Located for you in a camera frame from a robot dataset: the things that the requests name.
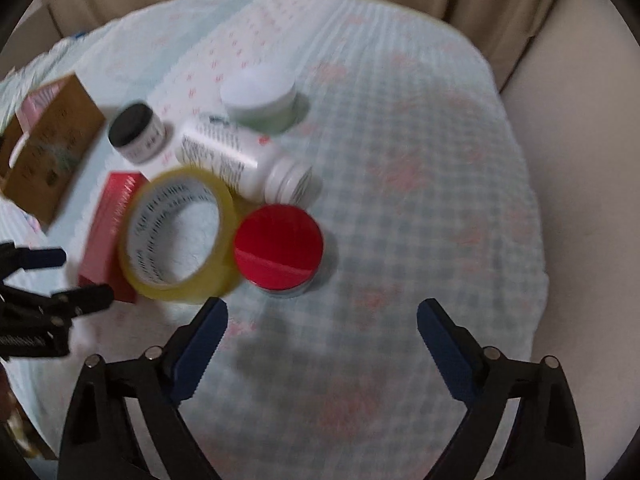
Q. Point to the black lid small jar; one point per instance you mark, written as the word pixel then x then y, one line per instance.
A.
pixel 137 133

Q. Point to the open cardboard box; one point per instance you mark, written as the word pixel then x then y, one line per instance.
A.
pixel 38 164

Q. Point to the red small box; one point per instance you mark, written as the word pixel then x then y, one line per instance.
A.
pixel 100 262

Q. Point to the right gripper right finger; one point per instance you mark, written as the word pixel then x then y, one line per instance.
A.
pixel 545 441

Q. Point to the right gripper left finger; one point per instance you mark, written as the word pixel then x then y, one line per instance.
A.
pixel 98 438

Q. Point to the yellow tape roll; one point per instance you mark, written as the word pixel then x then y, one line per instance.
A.
pixel 176 237

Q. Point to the red lid jar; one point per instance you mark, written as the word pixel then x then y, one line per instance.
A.
pixel 278 248

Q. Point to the checkered floral bedsheet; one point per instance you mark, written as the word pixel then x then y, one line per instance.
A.
pixel 420 190

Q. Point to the white supplement bottle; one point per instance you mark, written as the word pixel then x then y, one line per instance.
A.
pixel 251 164

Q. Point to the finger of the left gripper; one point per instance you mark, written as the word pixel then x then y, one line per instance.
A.
pixel 18 303
pixel 14 258

